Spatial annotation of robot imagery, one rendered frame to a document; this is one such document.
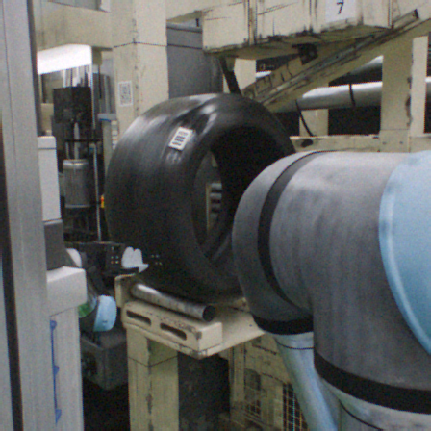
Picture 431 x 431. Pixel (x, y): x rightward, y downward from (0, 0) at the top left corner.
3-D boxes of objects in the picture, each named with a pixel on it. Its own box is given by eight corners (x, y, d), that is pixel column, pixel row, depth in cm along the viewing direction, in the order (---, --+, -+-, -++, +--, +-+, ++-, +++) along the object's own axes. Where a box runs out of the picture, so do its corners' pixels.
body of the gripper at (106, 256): (128, 243, 135) (84, 245, 127) (125, 278, 136) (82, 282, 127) (111, 240, 141) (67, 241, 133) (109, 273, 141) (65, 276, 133)
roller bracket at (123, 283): (115, 307, 170) (114, 276, 169) (209, 281, 197) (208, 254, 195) (121, 309, 168) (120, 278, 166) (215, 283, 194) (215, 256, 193)
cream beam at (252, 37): (200, 56, 182) (199, 9, 180) (252, 61, 199) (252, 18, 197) (363, 25, 138) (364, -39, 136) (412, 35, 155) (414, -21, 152)
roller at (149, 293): (138, 279, 172) (142, 291, 174) (127, 287, 169) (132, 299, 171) (213, 302, 146) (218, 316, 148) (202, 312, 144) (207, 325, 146)
